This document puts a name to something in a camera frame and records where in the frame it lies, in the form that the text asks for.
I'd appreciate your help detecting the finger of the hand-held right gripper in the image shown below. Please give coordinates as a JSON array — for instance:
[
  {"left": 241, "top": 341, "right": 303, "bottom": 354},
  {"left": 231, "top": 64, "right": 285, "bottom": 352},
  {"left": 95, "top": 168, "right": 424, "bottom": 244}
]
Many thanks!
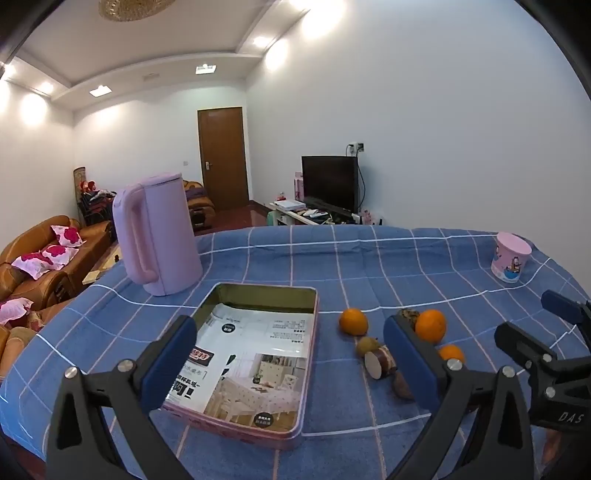
[
  {"left": 494, "top": 320, "right": 573, "bottom": 384},
  {"left": 541, "top": 290, "right": 591, "bottom": 329}
]

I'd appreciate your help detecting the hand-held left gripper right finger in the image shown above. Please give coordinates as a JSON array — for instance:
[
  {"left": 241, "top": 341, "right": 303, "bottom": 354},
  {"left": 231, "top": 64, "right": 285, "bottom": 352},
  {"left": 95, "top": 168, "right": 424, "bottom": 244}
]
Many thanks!
[{"left": 383, "top": 315, "right": 539, "bottom": 480}]

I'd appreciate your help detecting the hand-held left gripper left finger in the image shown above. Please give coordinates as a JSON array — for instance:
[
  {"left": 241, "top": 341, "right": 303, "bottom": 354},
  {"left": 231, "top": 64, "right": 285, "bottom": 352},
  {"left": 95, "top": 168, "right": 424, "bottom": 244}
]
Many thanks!
[{"left": 44, "top": 315, "right": 199, "bottom": 480}]

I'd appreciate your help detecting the striped cut taro chunk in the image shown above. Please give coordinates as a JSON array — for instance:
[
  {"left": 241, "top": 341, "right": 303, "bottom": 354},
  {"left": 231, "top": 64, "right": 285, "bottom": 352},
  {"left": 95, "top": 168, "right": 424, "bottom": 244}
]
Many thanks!
[{"left": 364, "top": 347, "right": 398, "bottom": 380}]

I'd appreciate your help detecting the large orange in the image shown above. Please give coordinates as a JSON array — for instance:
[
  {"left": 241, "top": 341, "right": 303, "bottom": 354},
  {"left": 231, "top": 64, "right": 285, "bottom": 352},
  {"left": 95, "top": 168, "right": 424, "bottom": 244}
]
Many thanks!
[{"left": 415, "top": 309, "right": 448, "bottom": 345}]

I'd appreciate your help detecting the brownish kiwi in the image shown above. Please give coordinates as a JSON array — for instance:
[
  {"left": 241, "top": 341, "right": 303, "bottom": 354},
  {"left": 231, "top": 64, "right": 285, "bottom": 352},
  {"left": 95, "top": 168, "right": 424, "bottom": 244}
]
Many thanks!
[{"left": 355, "top": 337, "right": 383, "bottom": 358}]

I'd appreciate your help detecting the pink metal tin box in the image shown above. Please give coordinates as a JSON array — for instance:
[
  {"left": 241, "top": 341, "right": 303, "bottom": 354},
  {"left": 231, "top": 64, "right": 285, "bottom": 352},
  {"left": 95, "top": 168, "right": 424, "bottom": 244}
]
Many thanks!
[{"left": 161, "top": 282, "right": 320, "bottom": 452}]

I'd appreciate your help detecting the pink cartoon print cup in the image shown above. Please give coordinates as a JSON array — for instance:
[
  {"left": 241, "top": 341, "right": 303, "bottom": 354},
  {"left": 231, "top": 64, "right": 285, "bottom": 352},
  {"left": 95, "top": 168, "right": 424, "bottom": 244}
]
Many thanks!
[{"left": 491, "top": 232, "right": 533, "bottom": 284}]

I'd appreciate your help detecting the printed paper leaflet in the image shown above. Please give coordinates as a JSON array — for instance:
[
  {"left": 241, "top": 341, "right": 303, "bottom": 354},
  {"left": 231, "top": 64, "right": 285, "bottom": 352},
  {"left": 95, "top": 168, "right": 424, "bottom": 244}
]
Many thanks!
[{"left": 164, "top": 302, "right": 315, "bottom": 432}]

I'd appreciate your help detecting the wooden coffee table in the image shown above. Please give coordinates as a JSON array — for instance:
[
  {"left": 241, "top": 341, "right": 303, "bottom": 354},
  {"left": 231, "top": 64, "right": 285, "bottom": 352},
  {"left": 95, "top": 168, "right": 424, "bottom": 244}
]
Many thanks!
[{"left": 83, "top": 244, "right": 122, "bottom": 284}]

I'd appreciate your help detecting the pink electric kettle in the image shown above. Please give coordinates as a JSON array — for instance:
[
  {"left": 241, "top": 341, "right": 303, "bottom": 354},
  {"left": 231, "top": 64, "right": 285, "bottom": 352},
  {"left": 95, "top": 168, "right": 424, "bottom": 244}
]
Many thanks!
[{"left": 112, "top": 172, "right": 204, "bottom": 297}]

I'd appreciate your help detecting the blue checkered tablecloth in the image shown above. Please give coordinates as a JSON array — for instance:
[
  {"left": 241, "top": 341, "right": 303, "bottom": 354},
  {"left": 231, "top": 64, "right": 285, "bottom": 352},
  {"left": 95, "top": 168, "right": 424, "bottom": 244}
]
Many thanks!
[{"left": 0, "top": 224, "right": 591, "bottom": 480}]

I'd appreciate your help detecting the brown leather armchair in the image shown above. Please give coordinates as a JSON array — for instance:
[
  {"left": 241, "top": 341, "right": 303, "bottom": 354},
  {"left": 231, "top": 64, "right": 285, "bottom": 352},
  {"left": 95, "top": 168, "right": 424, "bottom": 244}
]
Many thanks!
[{"left": 0, "top": 300, "right": 75, "bottom": 379}]

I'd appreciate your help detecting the pink floral cushion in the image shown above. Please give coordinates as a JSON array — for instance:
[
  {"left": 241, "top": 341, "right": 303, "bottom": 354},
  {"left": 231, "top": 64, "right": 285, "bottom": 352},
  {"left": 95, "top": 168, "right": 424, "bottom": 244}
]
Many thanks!
[
  {"left": 11, "top": 254, "right": 54, "bottom": 280},
  {"left": 41, "top": 244, "right": 79, "bottom": 266},
  {"left": 50, "top": 225, "right": 86, "bottom": 247},
  {"left": 0, "top": 298, "right": 34, "bottom": 326}
]

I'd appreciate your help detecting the cluttered dark rack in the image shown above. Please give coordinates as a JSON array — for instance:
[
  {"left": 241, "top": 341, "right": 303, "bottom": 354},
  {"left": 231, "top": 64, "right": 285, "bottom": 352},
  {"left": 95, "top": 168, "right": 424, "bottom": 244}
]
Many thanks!
[{"left": 76, "top": 178, "right": 116, "bottom": 227}]

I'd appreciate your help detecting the white television stand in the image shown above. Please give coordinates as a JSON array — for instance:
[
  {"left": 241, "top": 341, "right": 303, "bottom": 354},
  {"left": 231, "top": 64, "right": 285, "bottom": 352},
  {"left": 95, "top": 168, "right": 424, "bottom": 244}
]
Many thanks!
[{"left": 268, "top": 203, "right": 384, "bottom": 227}]

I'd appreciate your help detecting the black television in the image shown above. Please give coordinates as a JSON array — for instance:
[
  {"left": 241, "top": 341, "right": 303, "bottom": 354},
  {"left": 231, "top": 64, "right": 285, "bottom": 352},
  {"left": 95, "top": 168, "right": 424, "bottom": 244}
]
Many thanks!
[{"left": 301, "top": 155, "right": 360, "bottom": 214}]

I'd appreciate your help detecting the brown wooden door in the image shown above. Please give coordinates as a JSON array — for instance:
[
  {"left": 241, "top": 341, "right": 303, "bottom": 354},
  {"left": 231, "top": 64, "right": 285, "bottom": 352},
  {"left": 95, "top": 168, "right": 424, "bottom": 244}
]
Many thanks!
[{"left": 198, "top": 106, "right": 250, "bottom": 212}]

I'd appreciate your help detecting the gold ceiling lamp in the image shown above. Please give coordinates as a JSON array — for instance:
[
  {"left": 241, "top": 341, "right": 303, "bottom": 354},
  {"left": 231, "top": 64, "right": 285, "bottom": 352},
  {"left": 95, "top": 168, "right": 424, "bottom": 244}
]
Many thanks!
[{"left": 99, "top": 0, "right": 176, "bottom": 21}]

